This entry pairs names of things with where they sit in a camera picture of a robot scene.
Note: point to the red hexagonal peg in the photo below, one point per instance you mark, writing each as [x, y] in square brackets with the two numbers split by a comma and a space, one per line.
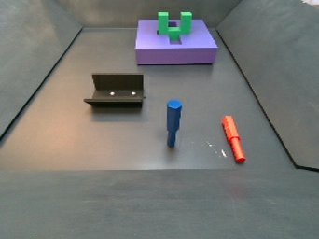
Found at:
[234, 138]

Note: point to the blue hexagonal peg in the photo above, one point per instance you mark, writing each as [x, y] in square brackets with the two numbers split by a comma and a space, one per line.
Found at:
[173, 109]

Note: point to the green U-shaped block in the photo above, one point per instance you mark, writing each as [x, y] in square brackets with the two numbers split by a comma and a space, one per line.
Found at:
[173, 28]

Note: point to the purple base block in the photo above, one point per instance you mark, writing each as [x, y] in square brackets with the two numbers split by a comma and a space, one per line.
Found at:
[195, 48]

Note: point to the black angle fixture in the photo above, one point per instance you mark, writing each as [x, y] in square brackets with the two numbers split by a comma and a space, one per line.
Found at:
[117, 89]

